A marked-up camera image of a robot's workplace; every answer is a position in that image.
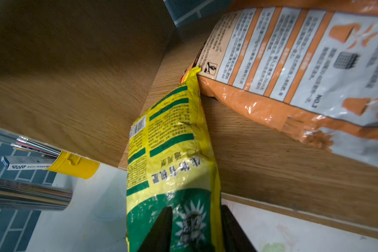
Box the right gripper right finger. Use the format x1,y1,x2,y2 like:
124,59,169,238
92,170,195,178
220,205,257,252

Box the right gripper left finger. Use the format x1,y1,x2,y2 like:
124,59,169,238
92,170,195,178
138,206,173,252

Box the yellow green fertilizer bag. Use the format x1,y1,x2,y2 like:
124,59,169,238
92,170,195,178
126,67,224,252

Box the wooden three-tier shelf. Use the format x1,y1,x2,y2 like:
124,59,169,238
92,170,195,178
0,1,378,239

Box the orange white fertilizer bag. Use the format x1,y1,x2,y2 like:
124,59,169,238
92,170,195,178
193,1,378,168

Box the yellow pen cup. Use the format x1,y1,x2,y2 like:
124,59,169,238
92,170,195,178
47,151,100,179

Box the pens in cup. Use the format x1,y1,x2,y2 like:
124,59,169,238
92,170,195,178
1,136,61,171

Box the shiny metal cylinder blue lid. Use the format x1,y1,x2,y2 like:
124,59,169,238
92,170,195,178
0,178,72,211

